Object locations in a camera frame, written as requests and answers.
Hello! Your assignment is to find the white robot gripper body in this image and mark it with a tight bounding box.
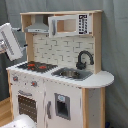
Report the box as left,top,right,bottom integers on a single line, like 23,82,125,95
0,23,23,61

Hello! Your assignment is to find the white toy microwave door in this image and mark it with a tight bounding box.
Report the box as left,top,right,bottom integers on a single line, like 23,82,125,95
48,15,78,38

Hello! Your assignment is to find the white toy oven door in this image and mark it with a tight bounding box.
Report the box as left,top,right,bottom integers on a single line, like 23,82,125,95
14,87,44,128

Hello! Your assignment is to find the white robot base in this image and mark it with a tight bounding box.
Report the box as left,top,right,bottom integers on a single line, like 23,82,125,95
0,114,36,128

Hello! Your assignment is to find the wooden toy kitchen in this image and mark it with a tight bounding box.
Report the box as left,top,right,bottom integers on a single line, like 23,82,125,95
7,10,114,128

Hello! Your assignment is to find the grey range hood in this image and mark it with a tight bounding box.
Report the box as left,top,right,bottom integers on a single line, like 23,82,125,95
25,15,49,33

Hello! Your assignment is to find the left red stove knob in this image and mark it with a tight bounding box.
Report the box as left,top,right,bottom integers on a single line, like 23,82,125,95
12,76,19,83

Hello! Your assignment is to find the red stove knob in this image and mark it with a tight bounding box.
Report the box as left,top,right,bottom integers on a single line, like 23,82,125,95
31,81,37,87
12,76,19,83

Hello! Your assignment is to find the black toy stovetop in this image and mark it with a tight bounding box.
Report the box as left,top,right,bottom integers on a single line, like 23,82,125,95
20,61,56,73

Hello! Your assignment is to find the right red stove knob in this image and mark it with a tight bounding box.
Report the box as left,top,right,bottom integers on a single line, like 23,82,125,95
31,81,37,87

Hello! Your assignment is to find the black toy faucet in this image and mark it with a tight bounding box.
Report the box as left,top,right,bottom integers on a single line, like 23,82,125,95
76,50,94,70

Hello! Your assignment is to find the metal toy sink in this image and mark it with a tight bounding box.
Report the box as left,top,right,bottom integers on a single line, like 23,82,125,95
52,67,92,81

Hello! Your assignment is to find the grey ice dispenser panel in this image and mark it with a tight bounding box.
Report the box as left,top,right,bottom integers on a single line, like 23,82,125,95
55,93,71,120

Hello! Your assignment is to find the grey cabinet door handle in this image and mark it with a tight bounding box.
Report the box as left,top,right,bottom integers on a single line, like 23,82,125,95
47,101,51,119

